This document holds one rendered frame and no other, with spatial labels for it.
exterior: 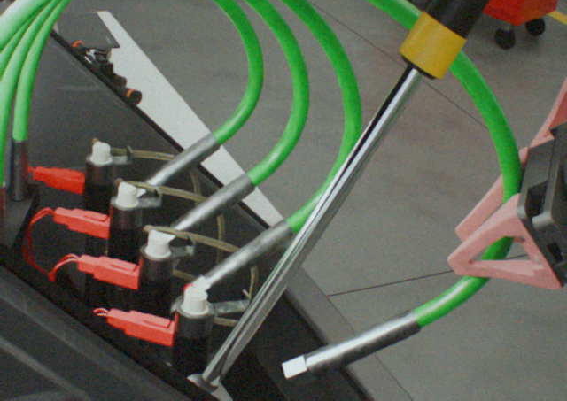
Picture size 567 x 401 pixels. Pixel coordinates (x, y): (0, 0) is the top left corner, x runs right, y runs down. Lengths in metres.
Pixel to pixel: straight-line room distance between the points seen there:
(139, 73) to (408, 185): 2.12
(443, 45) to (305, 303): 0.82
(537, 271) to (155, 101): 0.91
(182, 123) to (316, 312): 0.39
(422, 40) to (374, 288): 2.69
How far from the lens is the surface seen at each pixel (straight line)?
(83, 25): 1.80
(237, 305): 0.86
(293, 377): 0.78
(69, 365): 0.39
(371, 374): 1.12
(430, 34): 0.41
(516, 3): 5.01
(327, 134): 3.90
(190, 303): 0.84
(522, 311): 3.14
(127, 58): 1.68
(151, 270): 0.91
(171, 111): 1.52
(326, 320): 1.19
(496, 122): 0.70
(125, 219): 0.97
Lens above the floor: 1.60
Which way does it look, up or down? 27 degrees down
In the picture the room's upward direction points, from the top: 8 degrees clockwise
